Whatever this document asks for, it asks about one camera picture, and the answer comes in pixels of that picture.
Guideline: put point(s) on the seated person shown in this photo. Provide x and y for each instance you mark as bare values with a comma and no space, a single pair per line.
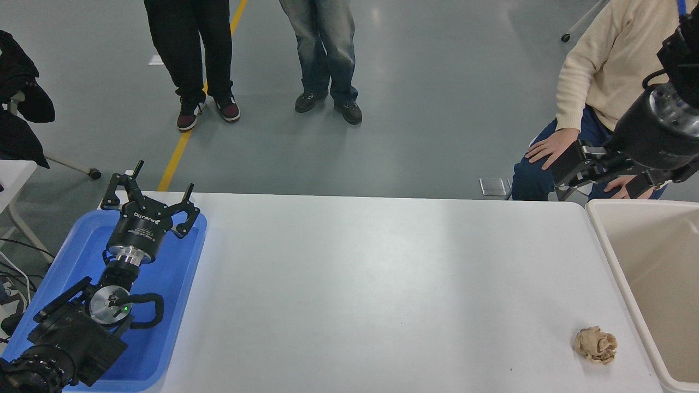
611,60

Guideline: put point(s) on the blue plastic tray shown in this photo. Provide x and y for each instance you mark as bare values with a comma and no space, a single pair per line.
175,284

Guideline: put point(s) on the white side table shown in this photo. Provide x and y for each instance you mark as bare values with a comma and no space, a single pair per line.
13,177

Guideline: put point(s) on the tan paper ball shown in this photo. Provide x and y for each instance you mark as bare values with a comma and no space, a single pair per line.
595,345

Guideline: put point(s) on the large pale bin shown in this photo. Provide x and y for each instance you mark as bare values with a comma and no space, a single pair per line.
655,273

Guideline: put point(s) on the seated person's left hand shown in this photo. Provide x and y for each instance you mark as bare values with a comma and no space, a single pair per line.
617,185

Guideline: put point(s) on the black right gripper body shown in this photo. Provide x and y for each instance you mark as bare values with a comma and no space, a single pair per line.
639,136

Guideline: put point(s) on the seated person's right hand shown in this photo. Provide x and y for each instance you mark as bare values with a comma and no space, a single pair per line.
549,147

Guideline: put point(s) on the standing person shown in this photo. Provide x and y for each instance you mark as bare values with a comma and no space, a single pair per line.
322,49
185,49

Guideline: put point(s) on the silver floor plate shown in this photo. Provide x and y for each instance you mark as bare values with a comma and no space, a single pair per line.
493,186

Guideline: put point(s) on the black garment on chair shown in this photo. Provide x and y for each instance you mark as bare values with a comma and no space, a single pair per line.
19,98

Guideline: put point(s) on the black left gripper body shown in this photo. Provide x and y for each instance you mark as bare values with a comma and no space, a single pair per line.
139,229

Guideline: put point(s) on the chair leg with caster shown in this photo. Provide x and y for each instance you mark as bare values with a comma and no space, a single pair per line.
579,24
71,165

